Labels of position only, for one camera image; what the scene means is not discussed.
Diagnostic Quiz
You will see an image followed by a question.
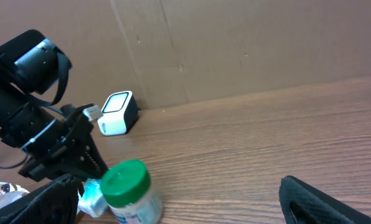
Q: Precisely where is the white barcode scanner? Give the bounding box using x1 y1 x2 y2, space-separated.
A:
98 91 139 136

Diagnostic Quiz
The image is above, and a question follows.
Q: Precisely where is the teal tissue packet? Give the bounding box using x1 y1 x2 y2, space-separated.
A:
77 179 108 218

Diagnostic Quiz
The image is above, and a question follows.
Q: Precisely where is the green lid jar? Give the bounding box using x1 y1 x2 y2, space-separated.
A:
100 160 164 224

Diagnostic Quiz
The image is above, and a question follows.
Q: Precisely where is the beige snack pouch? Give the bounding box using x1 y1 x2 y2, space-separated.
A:
0 182 29 209

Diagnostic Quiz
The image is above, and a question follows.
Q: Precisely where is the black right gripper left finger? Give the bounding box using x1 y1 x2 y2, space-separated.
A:
0 174 84 224

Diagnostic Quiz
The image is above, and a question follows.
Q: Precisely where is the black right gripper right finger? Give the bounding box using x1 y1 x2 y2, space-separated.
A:
279 175 371 224

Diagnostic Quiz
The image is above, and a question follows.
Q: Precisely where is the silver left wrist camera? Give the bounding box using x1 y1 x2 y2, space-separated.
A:
82 105 103 123

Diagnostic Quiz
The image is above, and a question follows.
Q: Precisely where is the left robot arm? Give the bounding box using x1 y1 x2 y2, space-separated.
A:
0 29 108 182

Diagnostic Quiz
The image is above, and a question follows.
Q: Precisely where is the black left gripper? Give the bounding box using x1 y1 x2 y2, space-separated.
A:
18 104 108 182

